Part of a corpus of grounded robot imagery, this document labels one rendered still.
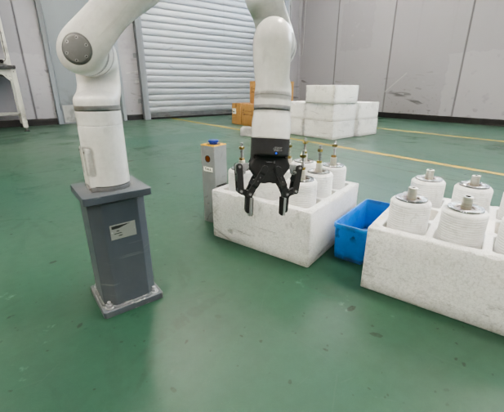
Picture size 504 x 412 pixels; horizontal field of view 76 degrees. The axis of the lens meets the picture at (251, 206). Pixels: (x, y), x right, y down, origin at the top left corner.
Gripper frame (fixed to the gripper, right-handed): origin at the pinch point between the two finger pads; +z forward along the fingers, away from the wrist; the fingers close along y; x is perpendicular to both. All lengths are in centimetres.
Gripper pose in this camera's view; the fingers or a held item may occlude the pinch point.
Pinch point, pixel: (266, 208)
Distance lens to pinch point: 66.1
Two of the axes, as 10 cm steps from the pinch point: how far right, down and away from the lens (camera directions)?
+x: -2.7, -2.1, 9.4
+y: 9.6, -0.1, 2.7
